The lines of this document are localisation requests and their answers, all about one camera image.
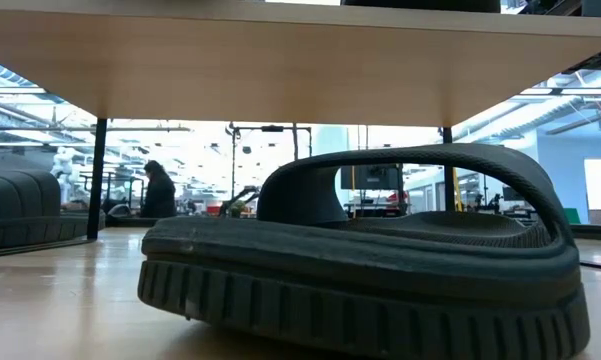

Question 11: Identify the large black monitor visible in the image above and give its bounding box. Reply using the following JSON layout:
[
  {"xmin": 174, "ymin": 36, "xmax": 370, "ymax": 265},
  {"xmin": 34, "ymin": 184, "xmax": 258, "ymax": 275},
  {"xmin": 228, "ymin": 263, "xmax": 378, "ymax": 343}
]
[{"xmin": 339, "ymin": 163, "xmax": 406, "ymax": 192}]

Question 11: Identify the person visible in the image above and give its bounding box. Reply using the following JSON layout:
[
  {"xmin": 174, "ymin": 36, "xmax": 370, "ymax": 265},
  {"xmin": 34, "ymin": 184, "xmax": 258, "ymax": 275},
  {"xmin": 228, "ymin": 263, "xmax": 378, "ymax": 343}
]
[{"xmin": 138, "ymin": 159, "xmax": 178, "ymax": 220}]

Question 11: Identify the small monitor on stand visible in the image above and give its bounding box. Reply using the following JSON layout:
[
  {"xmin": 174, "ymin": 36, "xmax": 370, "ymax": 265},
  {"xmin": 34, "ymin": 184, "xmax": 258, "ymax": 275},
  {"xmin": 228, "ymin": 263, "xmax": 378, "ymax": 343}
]
[{"xmin": 499, "ymin": 184, "xmax": 534, "ymax": 214}]

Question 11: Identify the white humanoid robot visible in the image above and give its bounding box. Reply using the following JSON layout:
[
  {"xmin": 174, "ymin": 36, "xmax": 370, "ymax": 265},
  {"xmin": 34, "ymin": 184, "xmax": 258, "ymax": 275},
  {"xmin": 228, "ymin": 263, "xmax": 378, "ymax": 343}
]
[{"xmin": 48, "ymin": 146, "xmax": 84, "ymax": 207}]

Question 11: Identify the black background rig frame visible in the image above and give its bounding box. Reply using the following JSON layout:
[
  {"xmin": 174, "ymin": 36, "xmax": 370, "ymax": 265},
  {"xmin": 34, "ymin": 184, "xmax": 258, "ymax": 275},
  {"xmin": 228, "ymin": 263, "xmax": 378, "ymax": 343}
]
[{"xmin": 228, "ymin": 123, "xmax": 315, "ymax": 217}]

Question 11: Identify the wooden shelf with black frame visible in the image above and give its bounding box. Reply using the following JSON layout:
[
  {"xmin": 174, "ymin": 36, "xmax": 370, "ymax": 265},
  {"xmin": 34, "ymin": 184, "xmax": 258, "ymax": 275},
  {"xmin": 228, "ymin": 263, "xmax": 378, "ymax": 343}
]
[{"xmin": 0, "ymin": 0, "xmax": 601, "ymax": 274}]

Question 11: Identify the yellow hanging cable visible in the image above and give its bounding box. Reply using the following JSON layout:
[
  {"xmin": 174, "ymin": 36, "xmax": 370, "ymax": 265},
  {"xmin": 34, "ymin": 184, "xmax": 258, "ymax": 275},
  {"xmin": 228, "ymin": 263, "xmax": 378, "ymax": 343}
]
[{"xmin": 451, "ymin": 167, "xmax": 465, "ymax": 212}]

